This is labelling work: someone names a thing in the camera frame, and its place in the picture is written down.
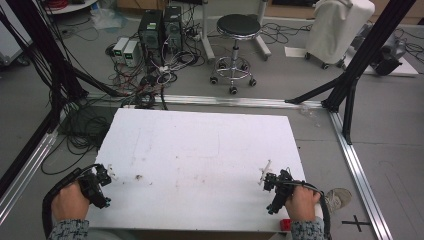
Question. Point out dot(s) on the person's grey shoe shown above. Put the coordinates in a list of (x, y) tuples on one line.
[(338, 198)]

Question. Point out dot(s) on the white covered wheeled cart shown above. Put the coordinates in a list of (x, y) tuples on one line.
[(336, 30)]

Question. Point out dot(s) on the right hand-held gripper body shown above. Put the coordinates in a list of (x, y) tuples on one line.
[(280, 191)]

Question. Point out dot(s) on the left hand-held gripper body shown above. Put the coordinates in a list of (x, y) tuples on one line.
[(93, 190)]

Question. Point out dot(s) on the person's left hand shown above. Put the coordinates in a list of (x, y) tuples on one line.
[(69, 203)]

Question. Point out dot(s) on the slim black computer tower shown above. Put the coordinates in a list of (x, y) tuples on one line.
[(172, 26)]

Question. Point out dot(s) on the small red block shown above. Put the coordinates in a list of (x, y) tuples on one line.
[(285, 225)]

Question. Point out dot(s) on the black braced frame post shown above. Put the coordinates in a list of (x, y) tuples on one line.
[(363, 60)]

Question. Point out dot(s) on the white power supply unit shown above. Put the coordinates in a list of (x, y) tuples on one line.
[(131, 53), (120, 48)]

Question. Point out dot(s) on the black device on white board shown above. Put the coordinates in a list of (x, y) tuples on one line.
[(388, 56)]

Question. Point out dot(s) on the white table leg frame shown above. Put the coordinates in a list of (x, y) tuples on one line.
[(208, 36)]

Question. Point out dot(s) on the black round swivel stool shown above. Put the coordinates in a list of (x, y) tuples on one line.
[(238, 26)]

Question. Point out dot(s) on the person's right hand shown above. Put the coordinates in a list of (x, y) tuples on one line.
[(301, 203)]

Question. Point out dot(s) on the large black computer tower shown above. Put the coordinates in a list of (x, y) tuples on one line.
[(150, 33)]

